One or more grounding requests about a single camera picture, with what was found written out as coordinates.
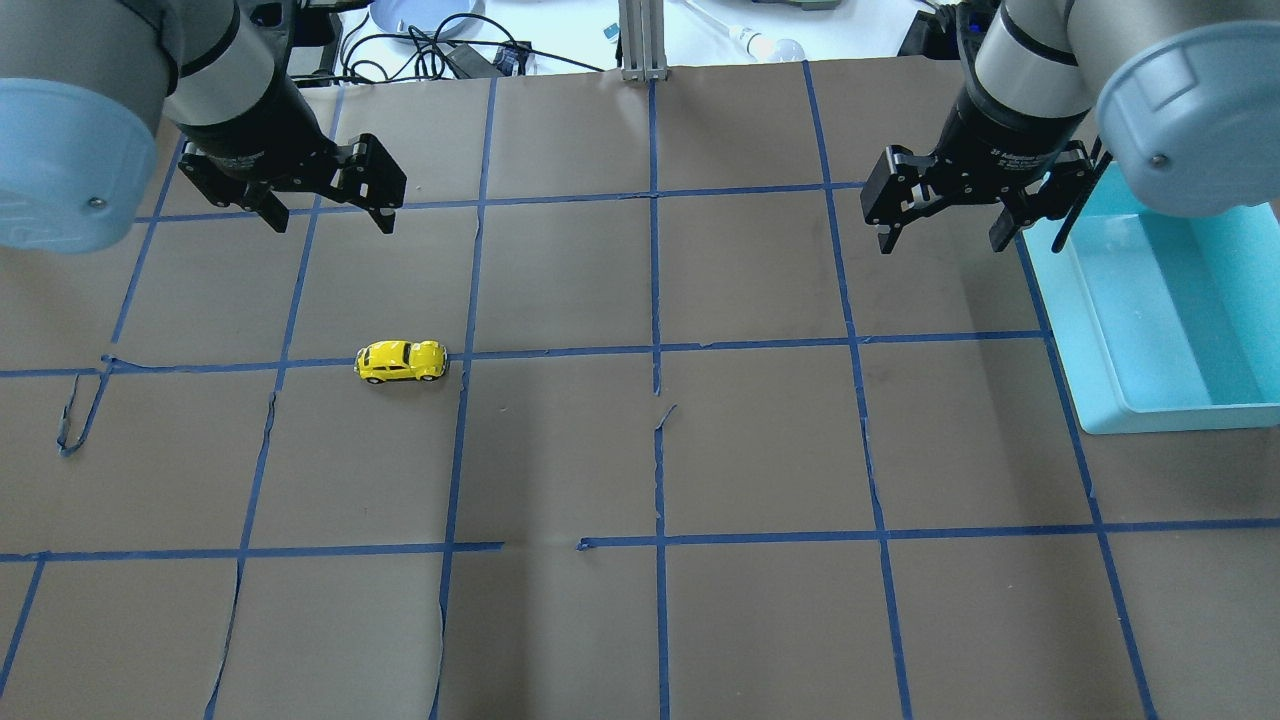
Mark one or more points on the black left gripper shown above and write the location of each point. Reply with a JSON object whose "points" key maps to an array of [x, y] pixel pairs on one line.
{"points": [[262, 128]]}

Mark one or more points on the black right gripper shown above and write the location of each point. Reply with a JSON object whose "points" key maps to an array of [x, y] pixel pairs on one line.
{"points": [[1000, 137]]}

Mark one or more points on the yellow beetle toy car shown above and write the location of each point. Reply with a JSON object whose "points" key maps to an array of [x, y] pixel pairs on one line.
{"points": [[402, 360]]}

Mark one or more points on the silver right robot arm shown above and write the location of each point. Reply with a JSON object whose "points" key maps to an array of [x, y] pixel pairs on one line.
{"points": [[1179, 97]]}

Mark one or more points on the black power adapter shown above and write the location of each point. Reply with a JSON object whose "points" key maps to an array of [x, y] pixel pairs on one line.
{"points": [[467, 61]]}

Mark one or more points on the teal plastic storage bin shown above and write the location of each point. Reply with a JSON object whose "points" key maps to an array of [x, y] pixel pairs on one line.
{"points": [[1164, 323]]}

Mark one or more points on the white light bulb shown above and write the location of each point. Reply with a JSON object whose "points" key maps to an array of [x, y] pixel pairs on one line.
{"points": [[766, 48]]}

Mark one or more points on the aluminium frame post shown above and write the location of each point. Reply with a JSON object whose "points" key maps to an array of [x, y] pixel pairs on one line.
{"points": [[642, 44]]}

